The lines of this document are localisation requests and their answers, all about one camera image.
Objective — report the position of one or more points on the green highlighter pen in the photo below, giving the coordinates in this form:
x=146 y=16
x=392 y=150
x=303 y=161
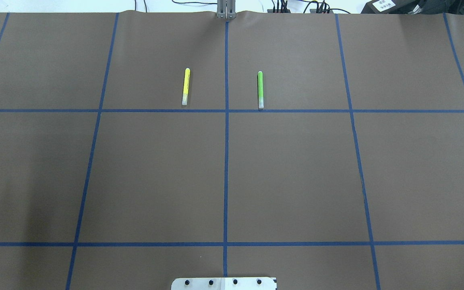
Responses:
x=260 y=90

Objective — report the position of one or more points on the yellow highlighter pen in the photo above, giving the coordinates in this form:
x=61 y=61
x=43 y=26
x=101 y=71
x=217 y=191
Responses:
x=186 y=87

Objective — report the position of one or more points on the black box with label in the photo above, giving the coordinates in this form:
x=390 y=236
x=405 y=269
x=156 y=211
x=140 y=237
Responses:
x=393 y=6

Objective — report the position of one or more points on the aluminium frame post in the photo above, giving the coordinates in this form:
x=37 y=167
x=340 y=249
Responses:
x=226 y=9

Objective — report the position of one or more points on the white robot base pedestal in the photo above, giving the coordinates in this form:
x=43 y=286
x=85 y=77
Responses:
x=225 y=283

